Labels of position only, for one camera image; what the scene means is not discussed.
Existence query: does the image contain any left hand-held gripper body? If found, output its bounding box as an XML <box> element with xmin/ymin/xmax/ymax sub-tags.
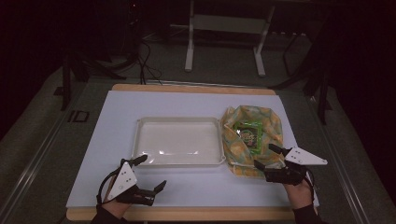
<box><xmin>106</xmin><ymin>161</ymin><xmax>157</xmax><ymax>207</ymax></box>

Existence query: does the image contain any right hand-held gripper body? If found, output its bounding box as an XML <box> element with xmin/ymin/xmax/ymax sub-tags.
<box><xmin>264</xmin><ymin>147</ymin><xmax>329</xmax><ymax>187</ymax></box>

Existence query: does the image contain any yellow patterned cloth bag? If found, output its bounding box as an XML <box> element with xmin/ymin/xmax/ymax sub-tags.
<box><xmin>219</xmin><ymin>105</ymin><xmax>285</xmax><ymax>179</ymax></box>

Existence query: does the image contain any green snack packet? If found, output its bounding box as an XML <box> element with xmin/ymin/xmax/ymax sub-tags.
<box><xmin>233</xmin><ymin>120</ymin><xmax>265</xmax><ymax>154</ymax></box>

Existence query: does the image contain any white plastic tray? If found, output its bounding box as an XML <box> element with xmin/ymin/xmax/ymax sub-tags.
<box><xmin>131</xmin><ymin>116</ymin><xmax>227</xmax><ymax>167</ymax></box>

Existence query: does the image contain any person's right hand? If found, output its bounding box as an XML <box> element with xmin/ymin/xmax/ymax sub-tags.
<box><xmin>283</xmin><ymin>179</ymin><xmax>314</xmax><ymax>210</ymax></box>

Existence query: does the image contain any person's left hand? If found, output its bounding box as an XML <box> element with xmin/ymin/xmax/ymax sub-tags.
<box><xmin>101</xmin><ymin>199</ymin><xmax>133</xmax><ymax>219</ymax></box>

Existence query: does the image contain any white table mat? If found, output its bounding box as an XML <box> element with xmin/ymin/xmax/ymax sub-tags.
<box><xmin>65</xmin><ymin>90</ymin><xmax>320</xmax><ymax>209</ymax></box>

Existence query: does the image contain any black stand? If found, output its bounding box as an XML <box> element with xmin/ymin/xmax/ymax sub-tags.
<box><xmin>270</xmin><ymin>31</ymin><xmax>332</xmax><ymax>126</ymax></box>
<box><xmin>60</xmin><ymin>52</ymin><xmax>127</xmax><ymax>111</ymax></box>

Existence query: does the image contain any white metal stand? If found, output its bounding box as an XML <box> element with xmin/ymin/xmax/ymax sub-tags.
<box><xmin>184</xmin><ymin>0</ymin><xmax>276</xmax><ymax>78</ymax></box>

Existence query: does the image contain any left hand-held gripper cable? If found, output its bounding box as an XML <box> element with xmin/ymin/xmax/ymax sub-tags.
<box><xmin>95</xmin><ymin>158</ymin><xmax>130</xmax><ymax>206</ymax></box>

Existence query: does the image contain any hand-held gripper cable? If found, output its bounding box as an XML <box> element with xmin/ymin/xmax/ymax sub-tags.
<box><xmin>95</xmin><ymin>158</ymin><xmax>130</xmax><ymax>206</ymax></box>
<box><xmin>306</xmin><ymin>169</ymin><xmax>318</xmax><ymax>197</ymax></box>

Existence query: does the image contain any right hand-held gripper cable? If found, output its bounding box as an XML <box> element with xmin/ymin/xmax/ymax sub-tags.
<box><xmin>306</xmin><ymin>169</ymin><xmax>318</xmax><ymax>197</ymax></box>

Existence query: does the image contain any black floor bracket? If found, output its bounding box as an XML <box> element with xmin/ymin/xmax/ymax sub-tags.
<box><xmin>67</xmin><ymin>110</ymin><xmax>91</xmax><ymax>123</ymax></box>

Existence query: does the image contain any black floor cable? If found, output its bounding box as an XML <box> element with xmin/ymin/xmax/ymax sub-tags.
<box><xmin>135</xmin><ymin>40</ymin><xmax>163</xmax><ymax>86</ymax></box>

